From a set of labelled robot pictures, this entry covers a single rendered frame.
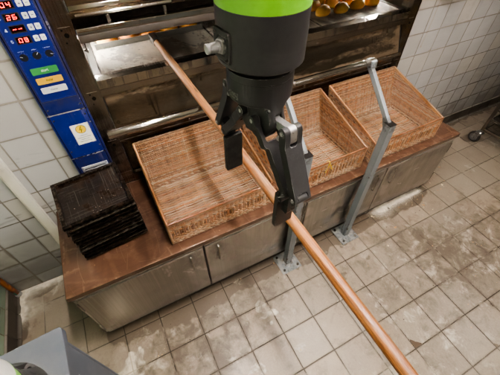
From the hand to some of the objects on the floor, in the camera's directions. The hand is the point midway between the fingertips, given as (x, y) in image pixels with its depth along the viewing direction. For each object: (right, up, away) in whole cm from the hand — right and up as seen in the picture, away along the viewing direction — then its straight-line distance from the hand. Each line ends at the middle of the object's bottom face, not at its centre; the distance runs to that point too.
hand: (256, 187), depth 48 cm
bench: (+18, -26, +174) cm, 177 cm away
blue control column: (-121, +22, +217) cm, 250 cm away
